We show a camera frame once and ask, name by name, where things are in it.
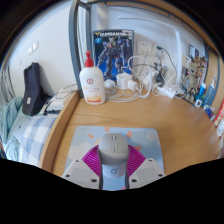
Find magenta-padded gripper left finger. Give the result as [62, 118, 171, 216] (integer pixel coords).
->
[62, 144, 104, 190]

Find black bag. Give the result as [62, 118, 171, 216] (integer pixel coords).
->
[21, 62, 49, 117]

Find robot model kit box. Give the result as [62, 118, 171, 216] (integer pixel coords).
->
[92, 29, 135, 82]

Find white tangled cables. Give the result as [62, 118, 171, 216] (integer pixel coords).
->
[106, 54, 183, 103]

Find metal cup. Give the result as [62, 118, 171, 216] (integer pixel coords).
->
[159, 63, 169, 79]

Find white wall outlet plate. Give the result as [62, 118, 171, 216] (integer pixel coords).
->
[137, 39, 154, 56]

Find blue bottle white cap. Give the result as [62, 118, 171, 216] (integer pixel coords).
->
[198, 82, 208, 98]

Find grey white computer mouse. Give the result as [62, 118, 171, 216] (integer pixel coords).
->
[97, 132, 130, 178]

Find wooden robot figure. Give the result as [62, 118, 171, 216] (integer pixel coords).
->
[182, 64, 201, 101]

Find blue snack packet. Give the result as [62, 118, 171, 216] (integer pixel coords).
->
[203, 104, 216, 119]

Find white power strip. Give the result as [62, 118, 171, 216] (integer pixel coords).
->
[156, 84, 177, 100]

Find light blue sun-print mouse pad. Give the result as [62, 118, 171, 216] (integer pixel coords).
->
[64, 125, 165, 174]

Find white power adapter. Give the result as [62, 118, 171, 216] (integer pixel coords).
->
[143, 68, 159, 89]

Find white lotion bottle red cap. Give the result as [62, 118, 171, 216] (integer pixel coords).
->
[79, 50, 107, 106]

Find red chips can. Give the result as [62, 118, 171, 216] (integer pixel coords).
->
[214, 98, 224, 128]

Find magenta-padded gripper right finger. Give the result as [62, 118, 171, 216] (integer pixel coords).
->
[124, 144, 167, 190]

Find white wall switch plate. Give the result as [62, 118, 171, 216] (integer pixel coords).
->
[27, 40, 40, 56]

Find colourful printed box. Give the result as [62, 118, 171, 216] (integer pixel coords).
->
[188, 44, 208, 79]

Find teal blanket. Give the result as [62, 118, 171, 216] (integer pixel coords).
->
[0, 96, 24, 161]

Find small white cube charger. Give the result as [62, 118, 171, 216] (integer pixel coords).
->
[116, 73, 133, 90]

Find blue spray bottle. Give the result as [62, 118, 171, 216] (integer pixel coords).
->
[203, 75, 217, 107]

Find blue plaid bedding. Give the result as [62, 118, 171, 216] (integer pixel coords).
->
[18, 113, 59, 167]

